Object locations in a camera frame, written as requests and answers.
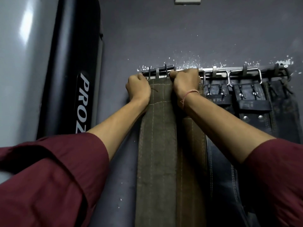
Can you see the white wall switch plate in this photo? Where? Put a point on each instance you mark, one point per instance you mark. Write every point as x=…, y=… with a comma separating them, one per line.
x=187, y=0

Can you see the person's left hand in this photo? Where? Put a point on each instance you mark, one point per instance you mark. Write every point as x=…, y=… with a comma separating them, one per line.
x=138, y=89

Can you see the black punching bag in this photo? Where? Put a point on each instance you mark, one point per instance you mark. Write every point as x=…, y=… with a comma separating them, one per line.
x=71, y=68

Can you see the red thread wristband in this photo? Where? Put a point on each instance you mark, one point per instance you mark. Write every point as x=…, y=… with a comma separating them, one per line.
x=189, y=92

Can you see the person's right maroon sleeve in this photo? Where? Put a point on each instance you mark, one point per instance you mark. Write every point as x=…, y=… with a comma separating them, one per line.
x=275, y=182

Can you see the black leather belt silver buckle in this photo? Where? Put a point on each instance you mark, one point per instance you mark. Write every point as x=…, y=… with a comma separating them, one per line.
x=221, y=177

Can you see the person's left maroon sleeve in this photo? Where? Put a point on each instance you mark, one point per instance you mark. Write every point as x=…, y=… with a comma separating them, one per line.
x=47, y=182

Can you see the person's right fingers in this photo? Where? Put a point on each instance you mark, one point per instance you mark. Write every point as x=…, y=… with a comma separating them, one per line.
x=183, y=72

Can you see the brown suede lifting belt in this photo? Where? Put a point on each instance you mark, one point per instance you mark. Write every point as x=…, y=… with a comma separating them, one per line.
x=191, y=167

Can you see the black leather belt riveted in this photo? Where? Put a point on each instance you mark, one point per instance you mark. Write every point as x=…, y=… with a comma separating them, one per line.
x=254, y=105

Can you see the person's left fingers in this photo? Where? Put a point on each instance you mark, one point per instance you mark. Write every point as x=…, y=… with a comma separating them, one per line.
x=139, y=76

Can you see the metal wall hook rack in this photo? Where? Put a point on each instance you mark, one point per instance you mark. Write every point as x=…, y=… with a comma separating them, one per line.
x=239, y=73

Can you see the person's right forearm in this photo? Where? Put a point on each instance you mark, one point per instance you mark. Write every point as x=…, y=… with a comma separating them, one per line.
x=220, y=122

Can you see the olive green suede lifting belt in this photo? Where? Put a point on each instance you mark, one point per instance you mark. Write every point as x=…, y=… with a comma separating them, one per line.
x=157, y=148

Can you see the person's right hand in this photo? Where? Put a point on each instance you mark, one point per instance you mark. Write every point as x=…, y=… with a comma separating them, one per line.
x=187, y=81

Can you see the worn black leather belt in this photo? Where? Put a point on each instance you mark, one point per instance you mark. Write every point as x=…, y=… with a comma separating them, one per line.
x=285, y=115

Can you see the person's left forearm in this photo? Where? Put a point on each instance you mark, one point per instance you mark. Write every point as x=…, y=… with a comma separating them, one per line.
x=119, y=126

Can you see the person's maroon sleeve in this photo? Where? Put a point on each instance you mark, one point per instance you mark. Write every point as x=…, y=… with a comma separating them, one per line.
x=275, y=182
x=47, y=182

